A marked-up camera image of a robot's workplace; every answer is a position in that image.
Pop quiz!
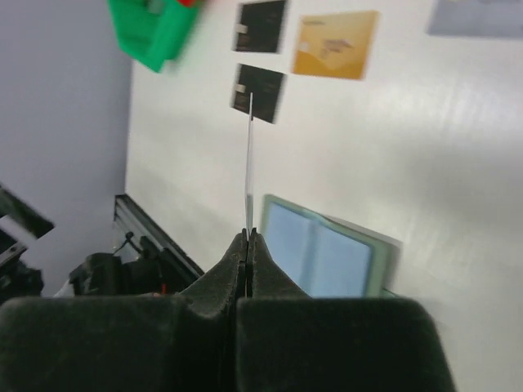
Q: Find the aluminium rail frame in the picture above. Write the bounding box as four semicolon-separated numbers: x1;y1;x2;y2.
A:
113;194;204;283

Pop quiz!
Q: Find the dark credit card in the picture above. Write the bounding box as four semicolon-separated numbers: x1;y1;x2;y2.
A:
230;64;286;124
232;0;288;54

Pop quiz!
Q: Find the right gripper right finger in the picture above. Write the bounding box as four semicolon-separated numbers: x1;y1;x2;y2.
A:
236;233;455;391

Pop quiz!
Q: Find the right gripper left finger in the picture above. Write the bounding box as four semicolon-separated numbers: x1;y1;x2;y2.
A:
1;233;248;391

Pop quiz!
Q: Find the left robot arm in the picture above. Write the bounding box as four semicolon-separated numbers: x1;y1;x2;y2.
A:
1;186;168;303

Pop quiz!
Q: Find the green card holder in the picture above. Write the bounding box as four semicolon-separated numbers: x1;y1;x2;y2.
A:
260;194;402;298

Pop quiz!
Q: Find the green plastic bin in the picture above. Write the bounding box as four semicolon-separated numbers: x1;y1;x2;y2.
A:
108;0;203;73

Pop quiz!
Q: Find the white VIP card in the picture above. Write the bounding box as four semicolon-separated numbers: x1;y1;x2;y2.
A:
427;0;522;39
244;92;253;239

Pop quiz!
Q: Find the gold credit card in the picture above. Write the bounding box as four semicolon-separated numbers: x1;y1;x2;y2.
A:
292;11;380;80

